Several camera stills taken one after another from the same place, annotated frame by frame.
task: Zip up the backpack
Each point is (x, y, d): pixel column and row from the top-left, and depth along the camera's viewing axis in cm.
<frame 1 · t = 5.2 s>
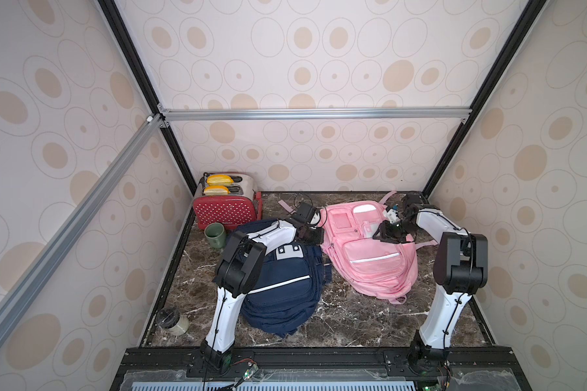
left hand: (329, 238, 96), fingers closed
right hand: (376, 238, 97), fingers open
pink backpack: (387, 270, 91), point 5 cm above the table
navy blue backpack: (293, 281, 89), point 4 cm above the table
red dotted toaster: (242, 204, 97), point 16 cm above the table
yellow toast slice rear: (219, 180, 99), point 21 cm above the table
yellow toast slice front: (216, 190, 96), point 20 cm above the table
green mug: (215, 231, 101), point 6 cm above the table

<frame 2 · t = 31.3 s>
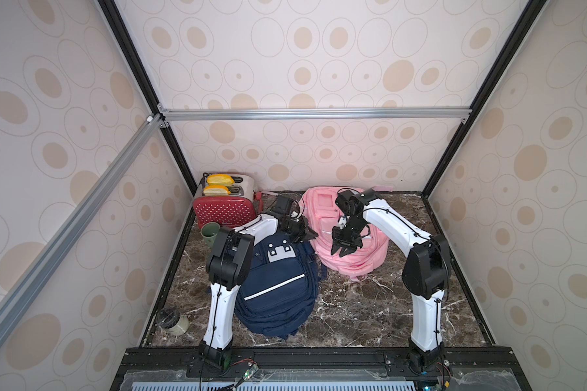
left hand: (323, 232, 93), fingers closed
right hand: (332, 256, 85), fingers open
pink backpack: (320, 214, 105), point 7 cm above the table
the other named things where they were.

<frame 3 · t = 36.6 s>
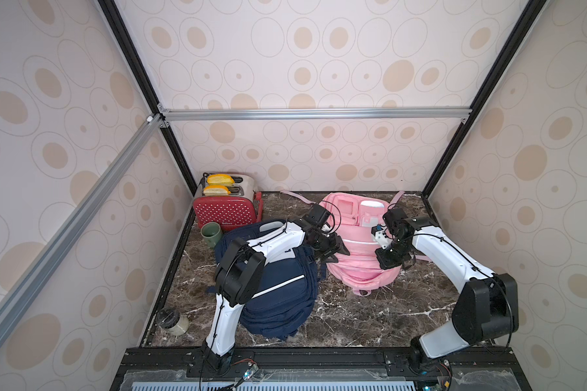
left hand: (351, 254, 83), fingers open
right hand: (381, 266, 85), fingers closed
pink backpack: (357, 216, 105), point 7 cm above the table
the other named things where they were.

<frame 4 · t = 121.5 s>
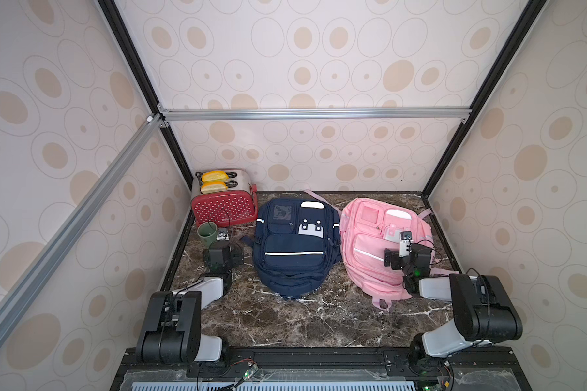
left hand: (228, 244, 92), fingers open
right hand: (399, 248, 95), fingers open
pink backpack: (368, 228, 101), point 7 cm above the table
navy blue backpack: (297, 245, 100), point 3 cm above the table
the other named things where they were.

